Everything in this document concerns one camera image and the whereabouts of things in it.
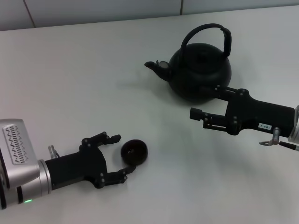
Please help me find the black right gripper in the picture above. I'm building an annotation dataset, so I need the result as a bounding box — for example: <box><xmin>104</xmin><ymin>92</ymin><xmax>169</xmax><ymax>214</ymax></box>
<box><xmin>189</xmin><ymin>84</ymin><xmax>295</xmax><ymax>138</ymax></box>

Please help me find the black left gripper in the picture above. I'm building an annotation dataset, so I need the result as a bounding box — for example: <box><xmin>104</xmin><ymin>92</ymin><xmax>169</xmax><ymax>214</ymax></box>
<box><xmin>44</xmin><ymin>132</ymin><xmax>138</xmax><ymax>190</ymax></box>

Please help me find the small black teacup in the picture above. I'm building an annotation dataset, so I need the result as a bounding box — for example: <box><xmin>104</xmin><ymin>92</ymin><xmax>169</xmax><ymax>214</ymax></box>
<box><xmin>121</xmin><ymin>139</ymin><xmax>148</xmax><ymax>166</ymax></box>

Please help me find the black round teapot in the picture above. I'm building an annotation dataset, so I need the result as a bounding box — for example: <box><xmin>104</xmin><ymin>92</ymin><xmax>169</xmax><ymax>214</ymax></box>
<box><xmin>144</xmin><ymin>22</ymin><xmax>233</xmax><ymax>103</ymax></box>

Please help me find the left gripper connector cable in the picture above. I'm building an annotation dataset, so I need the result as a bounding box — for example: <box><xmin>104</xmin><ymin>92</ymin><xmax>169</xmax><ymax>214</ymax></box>
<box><xmin>48</xmin><ymin>144</ymin><xmax>61</xmax><ymax>160</ymax></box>

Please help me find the gripper connector cable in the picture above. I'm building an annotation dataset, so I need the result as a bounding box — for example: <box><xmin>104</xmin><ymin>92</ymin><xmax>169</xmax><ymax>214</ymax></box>
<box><xmin>48</xmin><ymin>144</ymin><xmax>61</xmax><ymax>160</ymax></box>
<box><xmin>259</xmin><ymin>127</ymin><xmax>299</xmax><ymax>151</ymax></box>

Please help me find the right gripper connector cable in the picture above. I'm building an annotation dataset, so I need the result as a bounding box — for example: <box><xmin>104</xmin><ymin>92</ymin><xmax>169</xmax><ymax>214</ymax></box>
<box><xmin>259</xmin><ymin>127</ymin><xmax>299</xmax><ymax>151</ymax></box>

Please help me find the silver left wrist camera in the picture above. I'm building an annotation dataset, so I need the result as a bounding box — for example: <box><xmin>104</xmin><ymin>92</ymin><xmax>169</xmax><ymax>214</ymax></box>
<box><xmin>0</xmin><ymin>119</ymin><xmax>40</xmax><ymax>187</ymax></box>

